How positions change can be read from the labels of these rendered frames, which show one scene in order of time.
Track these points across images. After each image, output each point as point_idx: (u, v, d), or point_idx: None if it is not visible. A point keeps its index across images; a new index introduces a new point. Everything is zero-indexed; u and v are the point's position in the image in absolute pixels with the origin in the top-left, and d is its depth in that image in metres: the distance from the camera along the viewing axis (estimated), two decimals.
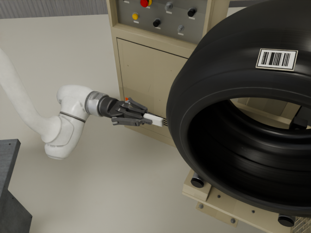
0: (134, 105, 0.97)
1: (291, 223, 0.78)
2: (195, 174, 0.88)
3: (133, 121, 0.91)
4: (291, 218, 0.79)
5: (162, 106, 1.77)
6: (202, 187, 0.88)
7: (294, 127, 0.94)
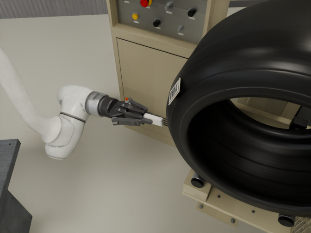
0: (134, 105, 0.97)
1: (288, 221, 0.78)
2: (192, 176, 0.90)
3: (133, 121, 0.91)
4: (285, 216, 0.79)
5: (162, 106, 1.77)
6: (203, 184, 0.87)
7: (294, 127, 0.94)
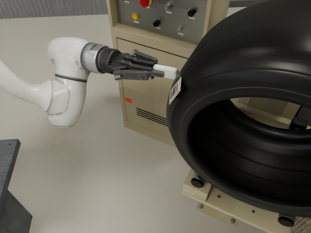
0: (141, 57, 0.79)
1: (287, 221, 0.78)
2: (192, 176, 0.90)
3: (140, 73, 0.73)
4: (283, 216, 0.79)
5: (162, 106, 1.77)
6: (202, 183, 0.87)
7: (294, 127, 0.94)
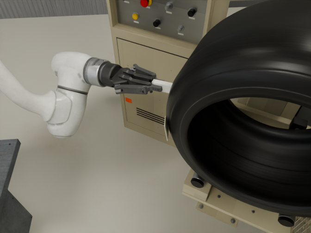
0: (141, 71, 0.84)
1: (291, 224, 0.78)
2: (195, 174, 0.88)
3: (139, 88, 0.78)
4: (291, 219, 0.79)
5: (162, 106, 1.77)
6: (202, 187, 0.88)
7: (294, 127, 0.94)
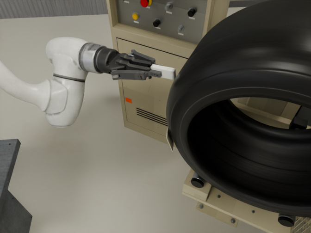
0: (139, 57, 0.80)
1: (283, 224, 0.81)
2: (205, 181, 0.88)
3: (137, 73, 0.73)
4: (286, 223, 0.81)
5: (162, 106, 1.77)
6: (191, 181, 0.89)
7: (294, 127, 0.94)
